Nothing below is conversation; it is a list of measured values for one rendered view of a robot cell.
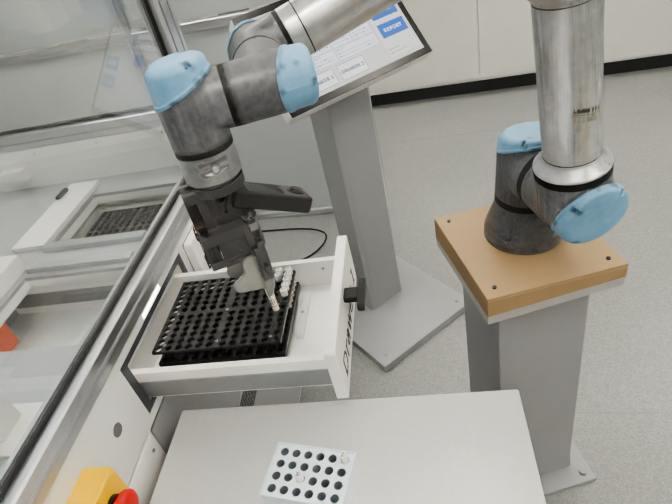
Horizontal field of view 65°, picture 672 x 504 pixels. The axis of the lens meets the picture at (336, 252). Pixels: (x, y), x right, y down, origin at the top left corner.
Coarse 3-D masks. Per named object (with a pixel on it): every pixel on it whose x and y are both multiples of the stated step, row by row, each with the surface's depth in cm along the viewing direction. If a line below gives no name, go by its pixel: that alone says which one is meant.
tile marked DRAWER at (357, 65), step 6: (348, 60) 147; (354, 60) 148; (360, 60) 149; (336, 66) 146; (342, 66) 146; (348, 66) 147; (354, 66) 147; (360, 66) 148; (366, 66) 149; (342, 72) 146; (348, 72) 146; (354, 72) 147; (360, 72) 148; (348, 78) 146
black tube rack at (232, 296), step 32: (192, 288) 99; (224, 288) 96; (192, 320) 91; (224, 320) 89; (256, 320) 88; (288, 320) 91; (160, 352) 86; (192, 352) 89; (224, 352) 87; (256, 352) 86
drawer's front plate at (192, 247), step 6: (192, 228) 110; (192, 234) 108; (186, 240) 107; (192, 240) 106; (186, 246) 106; (192, 246) 106; (198, 246) 108; (186, 252) 106; (192, 252) 106; (198, 252) 108; (192, 258) 107; (198, 258) 108; (204, 258) 111; (192, 264) 108; (198, 264) 108; (204, 264) 110; (198, 270) 109; (204, 270) 110
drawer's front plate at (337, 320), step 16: (336, 256) 92; (336, 272) 89; (352, 272) 99; (336, 288) 86; (336, 304) 83; (336, 320) 80; (352, 320) 93; (336, 336) 77; (352, 336) 91; (336, 352) 76; (336, 368) 77; (336, 384) 79
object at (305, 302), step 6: (306, 294) 98; (306, 300) 97; (300, 306) 96; (306, 306) 96; (300, 312) 95; (306, 312) 95; (300, 318) 93; (306, 318) 94; (300, 324) 92; (300, 330) 91; (300, 336) 91
